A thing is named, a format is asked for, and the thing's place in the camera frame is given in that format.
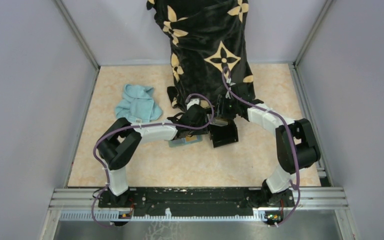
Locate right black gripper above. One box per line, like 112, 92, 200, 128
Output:
211, 94, 239, 120

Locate orange credit card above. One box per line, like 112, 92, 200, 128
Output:
185, 135, 200, 143

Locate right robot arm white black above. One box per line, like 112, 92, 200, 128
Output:
216, 92, 321, 206

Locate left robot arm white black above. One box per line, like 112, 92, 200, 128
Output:
93, 104, 215, 207

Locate stack of cards in tray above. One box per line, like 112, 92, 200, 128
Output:
210, 117, 229, 127

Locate black card tray box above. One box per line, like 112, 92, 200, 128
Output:
208, 119, 239, 148

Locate black beige flower-patterned blanket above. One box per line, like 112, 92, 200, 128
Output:
146, 0, 255, 110

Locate light blue cloth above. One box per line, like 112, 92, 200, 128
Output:
114, 84, 163, 123

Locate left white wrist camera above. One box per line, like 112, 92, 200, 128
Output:
186, 98, 201, 110

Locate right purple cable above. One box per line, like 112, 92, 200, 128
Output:
221, 66, 302, 229

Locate purple cable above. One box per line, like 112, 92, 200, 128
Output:
221, 66, 302, 229
91, 93, 216, 229

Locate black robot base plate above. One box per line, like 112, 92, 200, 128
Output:
98, 187, 295, 217

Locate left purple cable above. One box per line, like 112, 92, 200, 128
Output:
91, 93, 216, 229

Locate white slotted cable duct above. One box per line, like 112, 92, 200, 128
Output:
59, 208, 281, 223

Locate aluminium frame rail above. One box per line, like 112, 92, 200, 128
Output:
49, 187, 349, 210

